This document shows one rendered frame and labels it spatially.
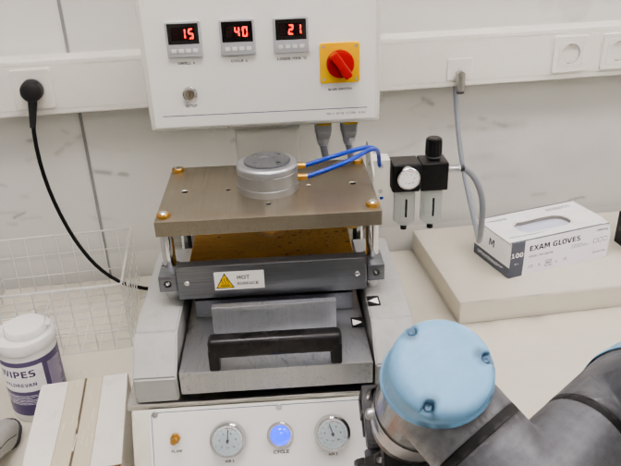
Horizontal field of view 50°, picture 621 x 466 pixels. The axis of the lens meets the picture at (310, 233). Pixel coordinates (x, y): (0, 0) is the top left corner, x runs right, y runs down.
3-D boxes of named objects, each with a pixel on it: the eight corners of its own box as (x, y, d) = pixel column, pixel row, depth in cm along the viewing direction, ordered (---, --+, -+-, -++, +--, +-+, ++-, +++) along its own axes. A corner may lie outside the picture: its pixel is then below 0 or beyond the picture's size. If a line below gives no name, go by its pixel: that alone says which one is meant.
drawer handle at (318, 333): (211, 361, 77) (207, 332, 76) (340, 352, 78) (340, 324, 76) (209, 372, 76) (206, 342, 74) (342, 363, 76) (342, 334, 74)
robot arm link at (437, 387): (447, 455, 43) (361, 353, 46) (421, 484, 52) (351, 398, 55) (533, 381, 45) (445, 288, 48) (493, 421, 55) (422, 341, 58)
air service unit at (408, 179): (366, 225, 108) (367, 136, 101) (456, 219, 108) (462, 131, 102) (371, 239, 103) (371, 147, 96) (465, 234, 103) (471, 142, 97)
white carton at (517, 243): (472, 251, 136) (475, 218, 133) (566, 231, 143) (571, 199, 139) (507, 279, 126) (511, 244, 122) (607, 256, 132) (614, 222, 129)
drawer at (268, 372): (203, 273, 104) (198, 227, 100) (346, 264, 104) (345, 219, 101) (182, 400, 77) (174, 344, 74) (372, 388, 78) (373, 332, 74)
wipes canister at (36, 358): (20, 389, 108) (-2, 311, 102) (76, 383, 109) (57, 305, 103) (6, 426, 101) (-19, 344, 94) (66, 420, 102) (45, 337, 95)
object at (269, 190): (184, 208, 104) (174, 128, 99) (383, 198, 105) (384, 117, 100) (163, 288, 83) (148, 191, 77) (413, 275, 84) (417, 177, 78)
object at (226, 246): (202, 234, 99) (196, 174, 95) (352, 226, 100) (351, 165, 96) (190, 296, 84) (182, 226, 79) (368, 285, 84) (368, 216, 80)
